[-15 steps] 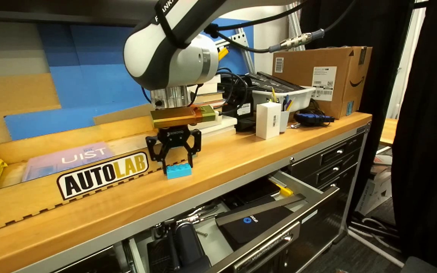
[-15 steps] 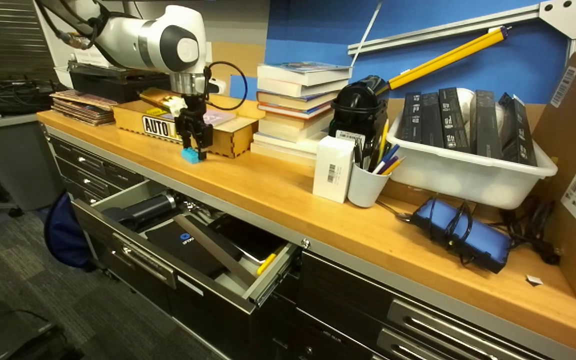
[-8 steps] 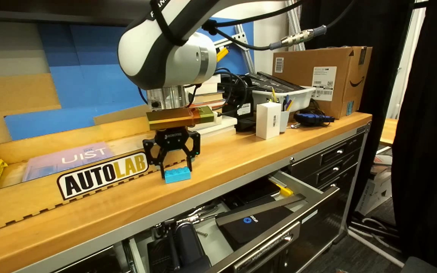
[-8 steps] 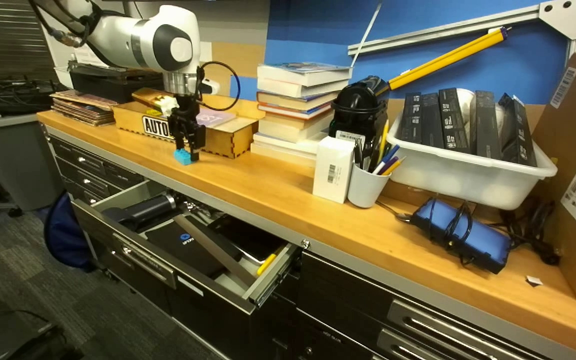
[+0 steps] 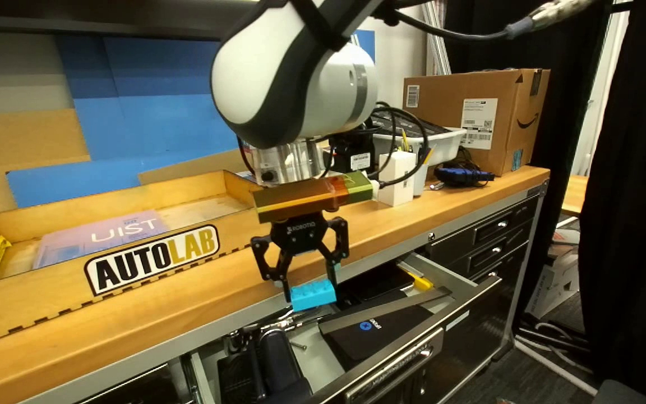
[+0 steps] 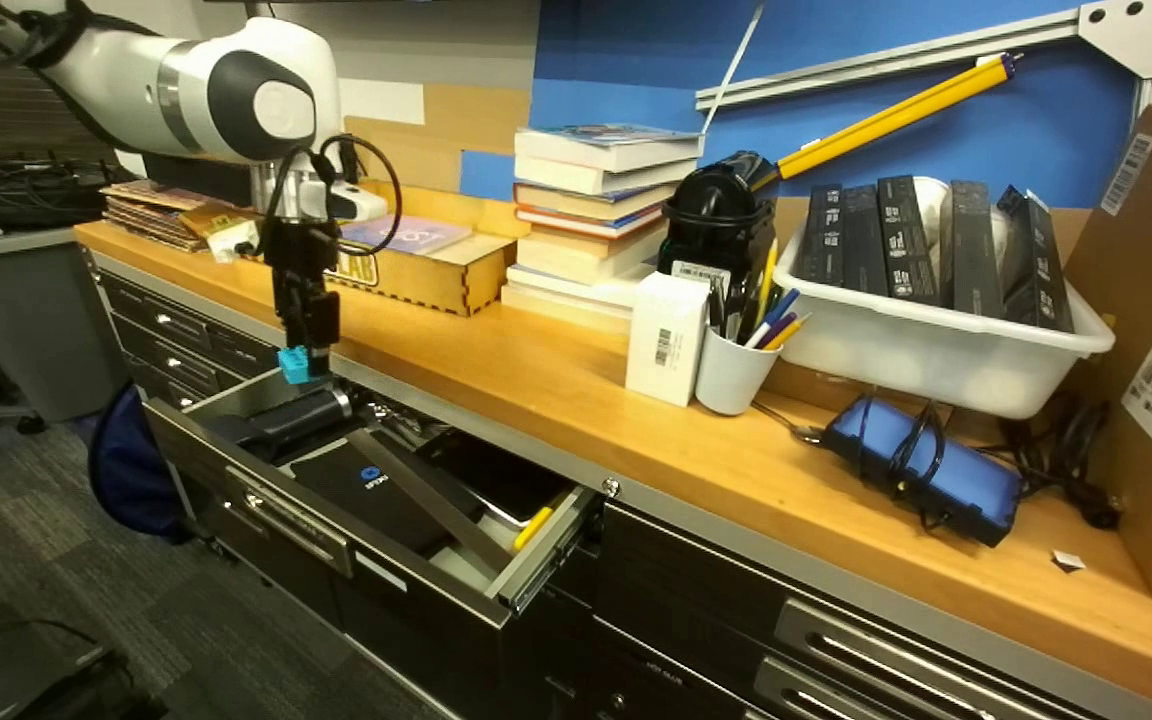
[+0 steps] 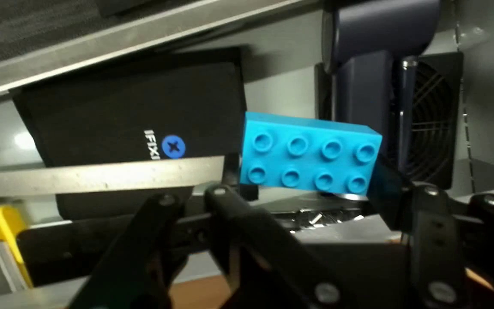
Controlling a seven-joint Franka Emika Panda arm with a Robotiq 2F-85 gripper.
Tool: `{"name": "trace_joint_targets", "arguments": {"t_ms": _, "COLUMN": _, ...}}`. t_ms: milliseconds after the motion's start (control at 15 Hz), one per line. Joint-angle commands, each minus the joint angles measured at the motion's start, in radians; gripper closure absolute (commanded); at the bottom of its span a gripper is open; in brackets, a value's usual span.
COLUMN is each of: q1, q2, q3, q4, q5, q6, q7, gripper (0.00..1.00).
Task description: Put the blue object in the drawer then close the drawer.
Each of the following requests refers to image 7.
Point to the blue toy brick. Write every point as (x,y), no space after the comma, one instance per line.
(311,156)

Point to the black box with blue logo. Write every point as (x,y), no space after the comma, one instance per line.
(122,111)

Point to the grey metal shelf rail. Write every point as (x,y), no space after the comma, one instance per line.
(101,47)

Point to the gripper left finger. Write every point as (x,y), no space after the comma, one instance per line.
(251,240)

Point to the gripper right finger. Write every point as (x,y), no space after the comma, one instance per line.
(435,240)

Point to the grey metal drawer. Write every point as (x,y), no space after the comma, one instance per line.
(101,177)

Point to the dark blue hair dryer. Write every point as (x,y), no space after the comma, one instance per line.
(371,86)

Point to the yellow plastic object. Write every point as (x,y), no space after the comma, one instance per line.
(4,223)

